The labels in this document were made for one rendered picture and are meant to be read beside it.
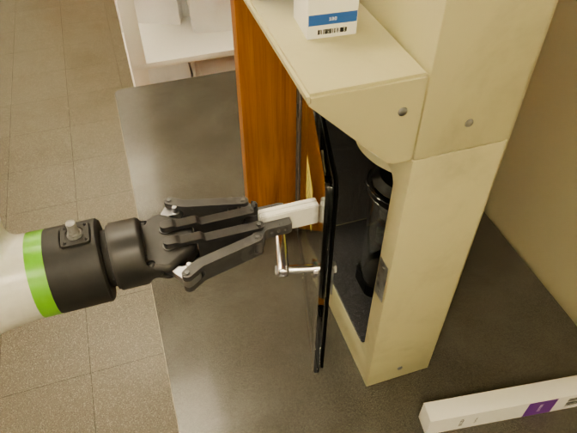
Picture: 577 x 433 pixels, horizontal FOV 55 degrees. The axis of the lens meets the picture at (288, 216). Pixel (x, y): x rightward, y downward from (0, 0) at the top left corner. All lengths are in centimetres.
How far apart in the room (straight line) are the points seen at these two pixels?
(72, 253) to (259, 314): 49
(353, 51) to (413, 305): 38
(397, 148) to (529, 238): 68
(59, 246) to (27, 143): 259
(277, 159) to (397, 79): 53
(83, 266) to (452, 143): 39
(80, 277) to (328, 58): 32
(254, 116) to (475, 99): 46
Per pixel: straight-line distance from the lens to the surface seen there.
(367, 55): 53
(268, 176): 102
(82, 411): 207
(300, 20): 57
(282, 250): 74
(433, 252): 71
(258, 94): 91
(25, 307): 61
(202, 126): 142
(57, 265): 59
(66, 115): 331
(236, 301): 103
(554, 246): 114
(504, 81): 57
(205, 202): 65
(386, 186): 78
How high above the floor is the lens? 177
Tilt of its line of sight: 45 degrees down
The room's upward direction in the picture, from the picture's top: straight up
